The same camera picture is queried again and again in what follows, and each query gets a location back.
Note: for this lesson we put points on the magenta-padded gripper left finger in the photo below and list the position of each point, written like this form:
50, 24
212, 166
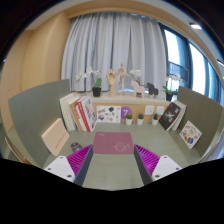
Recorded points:
58, 166

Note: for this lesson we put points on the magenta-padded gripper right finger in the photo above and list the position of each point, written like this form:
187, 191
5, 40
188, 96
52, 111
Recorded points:
166, 166

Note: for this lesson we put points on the pink mouse pad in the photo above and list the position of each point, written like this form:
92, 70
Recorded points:
108, 143

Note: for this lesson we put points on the beige book with red text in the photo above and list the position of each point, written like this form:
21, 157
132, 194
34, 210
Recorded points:
55, 137

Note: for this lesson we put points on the colourful illustrated book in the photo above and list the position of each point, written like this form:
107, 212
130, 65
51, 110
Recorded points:
190, 134

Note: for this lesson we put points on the small potted succulent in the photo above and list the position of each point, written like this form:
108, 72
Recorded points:
140, 120
129, 120
155, 121

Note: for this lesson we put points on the thin white book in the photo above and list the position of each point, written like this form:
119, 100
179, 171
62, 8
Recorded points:
70, 116

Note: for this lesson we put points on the thick white book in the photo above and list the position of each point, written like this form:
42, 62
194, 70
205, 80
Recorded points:
64, 111

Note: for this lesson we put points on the white book behind black book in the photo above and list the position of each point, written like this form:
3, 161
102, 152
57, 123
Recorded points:
181, 110

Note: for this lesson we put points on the white book with photo cover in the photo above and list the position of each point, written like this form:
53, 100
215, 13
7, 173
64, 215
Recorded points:
90, 111

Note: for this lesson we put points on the green partition panel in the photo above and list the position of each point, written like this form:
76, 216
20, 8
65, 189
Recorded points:
200, 106
36, 106

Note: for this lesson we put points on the white orchid in dark pot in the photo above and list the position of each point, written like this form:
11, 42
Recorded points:
169, 96

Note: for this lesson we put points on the white sticker sheet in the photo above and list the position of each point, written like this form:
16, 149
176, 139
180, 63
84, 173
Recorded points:
108, 114

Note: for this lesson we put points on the light wooden ledge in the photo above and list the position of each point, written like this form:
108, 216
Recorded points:
136, 100

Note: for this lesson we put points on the black horse figurine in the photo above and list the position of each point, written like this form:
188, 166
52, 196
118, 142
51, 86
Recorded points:
152, 89

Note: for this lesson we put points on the pink horse figurine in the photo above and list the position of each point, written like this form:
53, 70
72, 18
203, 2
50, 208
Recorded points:
137, 89

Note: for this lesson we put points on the white orchid in black pot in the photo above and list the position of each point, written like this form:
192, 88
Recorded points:
96, 91

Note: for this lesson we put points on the small white orchid plant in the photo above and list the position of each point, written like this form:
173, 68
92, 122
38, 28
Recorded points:
135, 73

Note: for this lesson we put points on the wooden mannequin figure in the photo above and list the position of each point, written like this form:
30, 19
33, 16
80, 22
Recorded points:
122, 75

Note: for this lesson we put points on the dark framed window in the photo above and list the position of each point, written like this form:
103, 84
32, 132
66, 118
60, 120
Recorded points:
196, 66

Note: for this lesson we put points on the light grey curtain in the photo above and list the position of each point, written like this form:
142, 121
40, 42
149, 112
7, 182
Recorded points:
113, 43

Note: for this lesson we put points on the ceiling light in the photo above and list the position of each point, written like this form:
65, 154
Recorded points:
195, 25

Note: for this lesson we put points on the white wall socket plate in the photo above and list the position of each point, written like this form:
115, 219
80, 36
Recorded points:
149, 110
160, 110

